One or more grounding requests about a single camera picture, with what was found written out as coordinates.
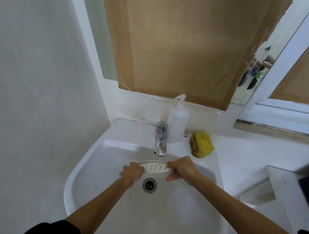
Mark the person's left hand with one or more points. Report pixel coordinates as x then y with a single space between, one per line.
131 173

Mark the person's right hand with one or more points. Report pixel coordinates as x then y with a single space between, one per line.
186 170

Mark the white drip tray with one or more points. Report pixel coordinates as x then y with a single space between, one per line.
154 167

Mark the person's left forearm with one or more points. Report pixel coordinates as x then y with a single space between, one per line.
101 207

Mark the person's right forearm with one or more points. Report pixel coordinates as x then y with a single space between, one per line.
236 209

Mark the metal sink drain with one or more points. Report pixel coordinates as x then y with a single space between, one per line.
149 185

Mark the white ceramic sink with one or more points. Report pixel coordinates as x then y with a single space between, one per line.
103 168

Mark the yellow sponge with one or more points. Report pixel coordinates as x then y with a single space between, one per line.
201 144

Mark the chrome faucet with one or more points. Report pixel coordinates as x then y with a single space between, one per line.
161 142

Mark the white soap pump bottle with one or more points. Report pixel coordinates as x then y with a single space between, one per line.
178 125

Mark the large taped brown cardboard sheet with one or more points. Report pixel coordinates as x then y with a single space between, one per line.
183 48

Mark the brown cardboard window cover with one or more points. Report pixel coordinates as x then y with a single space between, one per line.
292 86

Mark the white window frame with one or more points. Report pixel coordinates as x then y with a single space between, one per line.
270 96

